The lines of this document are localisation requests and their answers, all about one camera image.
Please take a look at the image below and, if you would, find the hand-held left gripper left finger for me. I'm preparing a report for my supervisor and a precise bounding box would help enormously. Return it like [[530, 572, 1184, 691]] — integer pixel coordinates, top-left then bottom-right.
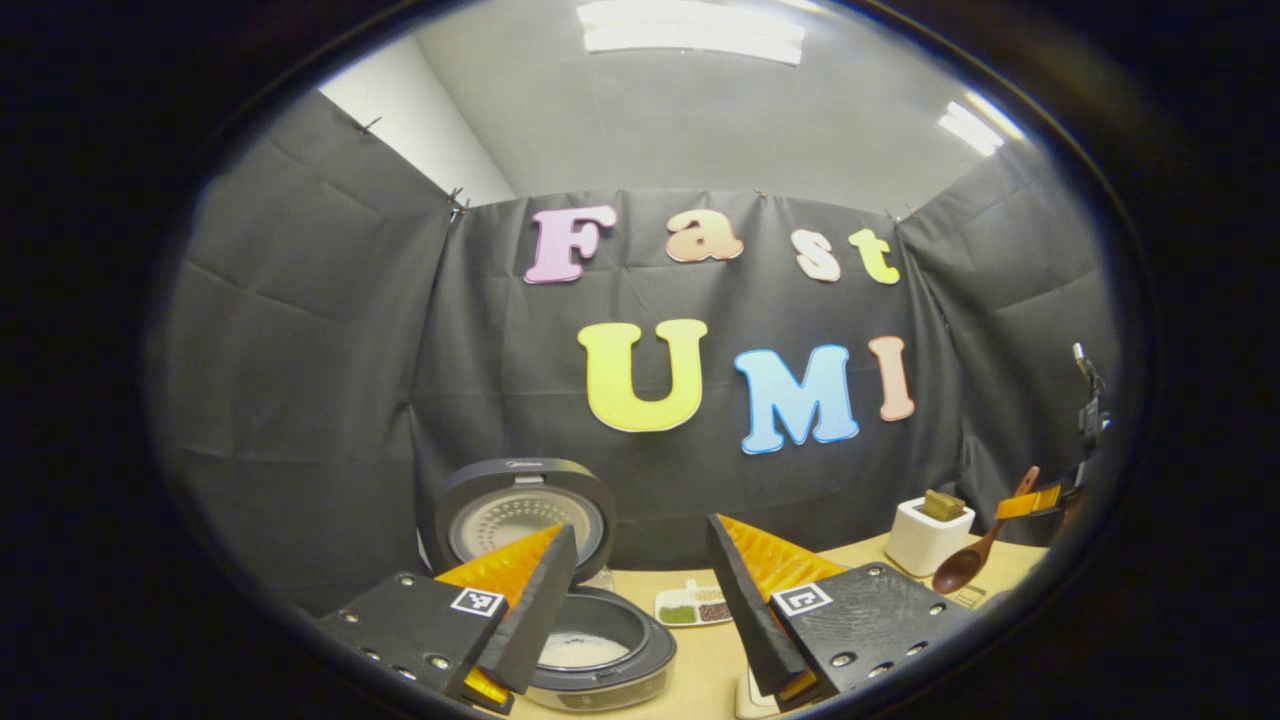
[[318, 522, 578, 716]]

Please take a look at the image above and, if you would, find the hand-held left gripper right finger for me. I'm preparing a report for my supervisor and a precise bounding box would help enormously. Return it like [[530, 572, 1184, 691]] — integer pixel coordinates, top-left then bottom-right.
[[706, 513, 986, 711]]

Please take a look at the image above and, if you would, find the white rice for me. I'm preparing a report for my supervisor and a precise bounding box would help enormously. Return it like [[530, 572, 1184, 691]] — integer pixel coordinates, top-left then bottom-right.
[[538, 630, 633, 671]]

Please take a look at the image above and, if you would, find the brown wooden spoon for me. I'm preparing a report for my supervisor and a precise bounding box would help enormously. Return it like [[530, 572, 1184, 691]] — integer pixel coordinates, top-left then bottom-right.
[[932, 466, 1041, 596]]

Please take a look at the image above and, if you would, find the white chopstick holder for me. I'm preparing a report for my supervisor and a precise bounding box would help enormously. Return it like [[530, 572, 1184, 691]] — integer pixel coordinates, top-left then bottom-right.
[[884, 497, 976, 578]]

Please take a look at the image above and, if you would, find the grey rice cooker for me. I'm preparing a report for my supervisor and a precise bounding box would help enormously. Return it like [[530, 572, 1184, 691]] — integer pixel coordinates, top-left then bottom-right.
[[430, 457, 679, 713]]

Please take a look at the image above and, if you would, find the white divided grain dish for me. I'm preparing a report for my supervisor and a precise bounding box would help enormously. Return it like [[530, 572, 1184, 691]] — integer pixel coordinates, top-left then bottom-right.
[[655, 580, 734, 628]]

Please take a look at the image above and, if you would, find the small ceiling light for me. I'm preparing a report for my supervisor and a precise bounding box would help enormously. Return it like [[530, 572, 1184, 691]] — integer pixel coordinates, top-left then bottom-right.
[[937, 92, 1026, 158]]

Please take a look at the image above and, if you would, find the long ceiling light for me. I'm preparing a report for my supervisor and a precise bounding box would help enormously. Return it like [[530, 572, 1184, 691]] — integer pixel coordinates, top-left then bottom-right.
[[577, 0, 807, 67]]

